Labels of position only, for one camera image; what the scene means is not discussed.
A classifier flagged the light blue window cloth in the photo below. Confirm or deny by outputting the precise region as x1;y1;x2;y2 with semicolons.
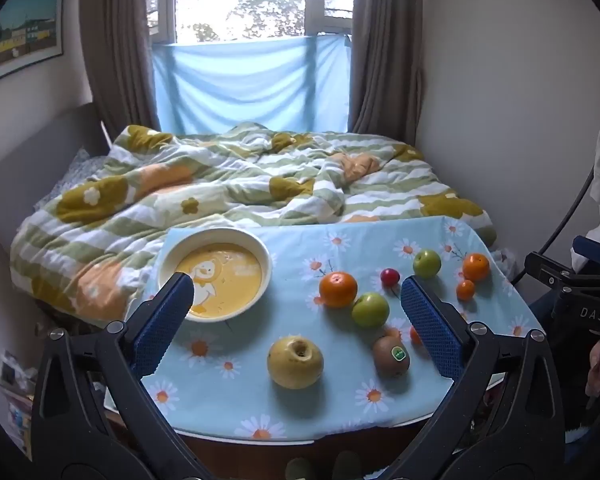
151;34;353;136

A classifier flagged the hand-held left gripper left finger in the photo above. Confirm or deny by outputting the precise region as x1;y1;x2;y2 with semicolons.
30;271;216;480

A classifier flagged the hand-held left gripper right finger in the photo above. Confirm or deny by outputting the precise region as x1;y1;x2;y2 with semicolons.
385;276;566;480

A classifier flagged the stack of magazines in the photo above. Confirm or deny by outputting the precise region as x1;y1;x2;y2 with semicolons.
0;350;36;461

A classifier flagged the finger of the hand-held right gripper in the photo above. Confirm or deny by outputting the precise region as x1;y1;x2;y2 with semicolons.
524;251;600;291
572;236;600;265

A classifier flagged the blue fuzzy cloth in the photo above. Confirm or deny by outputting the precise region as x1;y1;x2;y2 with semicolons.
562;425;593;445

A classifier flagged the window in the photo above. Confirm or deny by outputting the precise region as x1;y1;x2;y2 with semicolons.
145;0;357;45

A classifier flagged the green apple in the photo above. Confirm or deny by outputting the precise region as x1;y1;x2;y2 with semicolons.
351;292;390;329
412;249;442;280

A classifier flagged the grey bed headboard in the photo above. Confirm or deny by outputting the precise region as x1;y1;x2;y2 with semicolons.
0;102;111;241

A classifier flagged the brown kiwi with sticker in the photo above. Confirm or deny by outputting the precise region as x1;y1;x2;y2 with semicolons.
372;335;411;379

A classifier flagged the large orange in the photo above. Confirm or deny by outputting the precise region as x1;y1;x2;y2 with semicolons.
319;271;358;309

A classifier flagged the framed wall poster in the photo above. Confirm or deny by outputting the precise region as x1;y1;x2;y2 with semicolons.
0;0;65;92

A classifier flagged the black cable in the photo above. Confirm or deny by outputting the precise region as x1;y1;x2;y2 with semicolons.
510;160;598;286

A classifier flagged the grey slipper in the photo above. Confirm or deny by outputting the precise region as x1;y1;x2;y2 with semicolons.
285;457;323;480
332;451;365;480

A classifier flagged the blue daisy print tablecloth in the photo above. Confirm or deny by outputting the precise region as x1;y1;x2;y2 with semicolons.
102;215;546;441

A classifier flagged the medium orange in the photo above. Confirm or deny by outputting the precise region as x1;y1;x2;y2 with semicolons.
461;253;491;282

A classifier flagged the blue patterned bedsheet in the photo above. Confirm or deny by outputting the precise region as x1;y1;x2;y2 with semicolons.
35;150;111;211

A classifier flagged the yellow apple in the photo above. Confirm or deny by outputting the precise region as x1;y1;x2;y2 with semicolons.
266;335;325;390

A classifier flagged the yellow penguin print bowl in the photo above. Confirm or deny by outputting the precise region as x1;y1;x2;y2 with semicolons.
158;227;272;323

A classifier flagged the green striped floral blanket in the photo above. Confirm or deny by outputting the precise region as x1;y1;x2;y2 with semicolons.
9;122;498;328

